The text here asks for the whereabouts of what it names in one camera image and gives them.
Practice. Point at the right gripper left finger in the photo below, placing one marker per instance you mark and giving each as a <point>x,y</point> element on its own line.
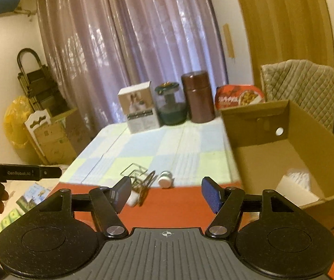
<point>64,232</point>

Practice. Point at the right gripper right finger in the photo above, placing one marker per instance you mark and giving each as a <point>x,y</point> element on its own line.
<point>269,234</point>

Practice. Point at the metal wire rack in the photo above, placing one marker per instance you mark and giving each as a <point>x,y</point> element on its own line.
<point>141,179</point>

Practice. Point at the green white pill bottle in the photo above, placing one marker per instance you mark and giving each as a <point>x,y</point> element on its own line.
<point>165,179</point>

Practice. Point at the yellow plastic bag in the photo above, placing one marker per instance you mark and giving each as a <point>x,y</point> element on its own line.
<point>15,117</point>

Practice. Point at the cardboard boxes on floor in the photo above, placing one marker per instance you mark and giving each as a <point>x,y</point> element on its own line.
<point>59,139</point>

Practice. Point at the brown cardboard box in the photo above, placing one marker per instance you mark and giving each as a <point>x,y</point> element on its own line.
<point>265,141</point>

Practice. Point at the checked pastel tablecloth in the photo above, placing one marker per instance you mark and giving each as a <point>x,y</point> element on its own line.
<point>189,151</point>

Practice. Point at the red beef rice bowl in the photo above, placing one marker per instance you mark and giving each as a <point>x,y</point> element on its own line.
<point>229,96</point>

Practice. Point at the white product box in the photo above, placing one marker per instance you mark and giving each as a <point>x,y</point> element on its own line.
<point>138,106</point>

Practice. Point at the green glass jar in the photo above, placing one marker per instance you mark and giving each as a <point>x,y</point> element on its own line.
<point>171,104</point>

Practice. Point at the brown metal canister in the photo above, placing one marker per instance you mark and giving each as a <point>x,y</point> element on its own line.
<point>198,93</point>

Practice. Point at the purple curtain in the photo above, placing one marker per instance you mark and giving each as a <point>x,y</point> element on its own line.
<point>96,47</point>

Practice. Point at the wooden door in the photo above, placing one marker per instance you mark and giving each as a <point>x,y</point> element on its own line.
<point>281,30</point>

